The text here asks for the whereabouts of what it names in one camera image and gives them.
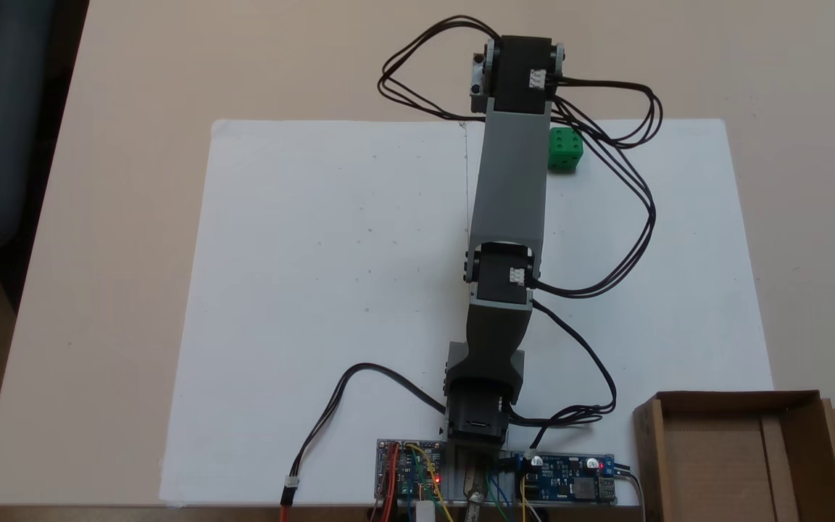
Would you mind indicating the green die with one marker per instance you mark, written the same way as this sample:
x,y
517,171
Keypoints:
x,y
565,148

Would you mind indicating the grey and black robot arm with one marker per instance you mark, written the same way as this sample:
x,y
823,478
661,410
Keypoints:
x,y
512,188

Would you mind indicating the metal table clamp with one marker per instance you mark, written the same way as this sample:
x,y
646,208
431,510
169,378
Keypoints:
x,y
474,500

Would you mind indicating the white connector block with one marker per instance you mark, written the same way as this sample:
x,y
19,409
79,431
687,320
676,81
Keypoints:
x,y
425,512

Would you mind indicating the blue power circuit board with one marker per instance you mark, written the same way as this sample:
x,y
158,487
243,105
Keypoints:
x,y
570,482

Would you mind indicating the brown cardboard box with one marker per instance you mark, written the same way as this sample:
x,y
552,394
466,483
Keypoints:
x,y
722,464

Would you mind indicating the grey blue chair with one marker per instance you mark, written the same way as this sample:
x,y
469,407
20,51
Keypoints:
x,y
4,123

